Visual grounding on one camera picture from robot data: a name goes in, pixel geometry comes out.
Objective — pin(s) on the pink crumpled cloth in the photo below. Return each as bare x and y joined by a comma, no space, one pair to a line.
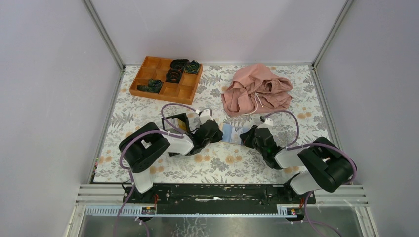
254,90

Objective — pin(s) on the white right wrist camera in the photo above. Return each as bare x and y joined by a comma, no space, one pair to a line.
266,123

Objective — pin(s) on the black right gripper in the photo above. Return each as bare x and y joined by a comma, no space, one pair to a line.
246,137

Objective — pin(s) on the orange wooden divided tray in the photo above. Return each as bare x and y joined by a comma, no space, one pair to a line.
156,68

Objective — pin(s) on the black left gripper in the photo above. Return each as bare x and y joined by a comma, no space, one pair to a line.
217,137

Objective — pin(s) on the dark green rolled belt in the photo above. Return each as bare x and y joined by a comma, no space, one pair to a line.
192,67

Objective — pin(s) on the dark rolled belt centre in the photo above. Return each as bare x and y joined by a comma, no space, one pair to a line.
174,76

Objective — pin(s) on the floral patterned table mat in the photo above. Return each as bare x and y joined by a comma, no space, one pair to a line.
220,162

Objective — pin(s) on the blue credit card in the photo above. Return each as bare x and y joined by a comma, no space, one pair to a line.
234,134

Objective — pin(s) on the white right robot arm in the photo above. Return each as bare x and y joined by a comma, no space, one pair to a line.
327,167

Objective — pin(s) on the black card box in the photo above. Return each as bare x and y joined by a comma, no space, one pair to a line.
168,126

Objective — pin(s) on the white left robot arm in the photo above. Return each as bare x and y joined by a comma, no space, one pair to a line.
142,148

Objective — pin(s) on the dark belt lower left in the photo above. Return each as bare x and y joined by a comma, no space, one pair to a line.
153,86

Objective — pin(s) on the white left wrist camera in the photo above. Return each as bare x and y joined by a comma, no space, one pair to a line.
204,115

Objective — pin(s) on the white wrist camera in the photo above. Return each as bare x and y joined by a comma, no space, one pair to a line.
266,123
204,115

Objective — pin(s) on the dark rolled belt top left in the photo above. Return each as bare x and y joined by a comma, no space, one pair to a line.
179,64

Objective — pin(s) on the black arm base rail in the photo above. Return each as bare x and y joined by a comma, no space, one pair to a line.
171,198

